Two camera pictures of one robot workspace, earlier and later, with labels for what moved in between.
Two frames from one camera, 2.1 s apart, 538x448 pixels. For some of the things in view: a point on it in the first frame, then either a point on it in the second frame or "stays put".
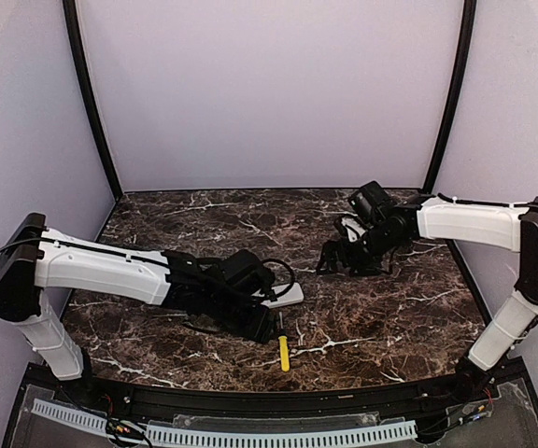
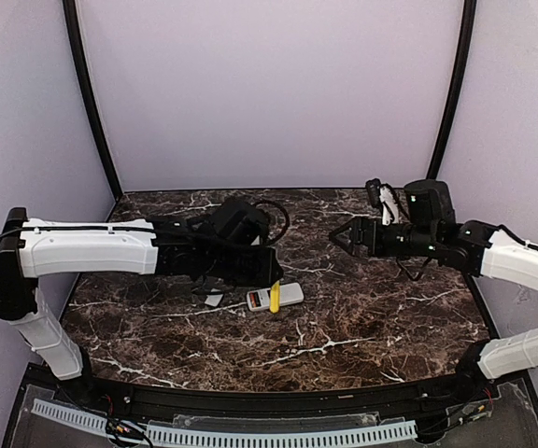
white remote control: [293, 295] stays put
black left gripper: [260, 328] → [263, 266]
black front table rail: [295, 400] stays put
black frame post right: [458, 87] stays put
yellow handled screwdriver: [284, 346] → [275, 298]
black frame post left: [70, 24] stays put
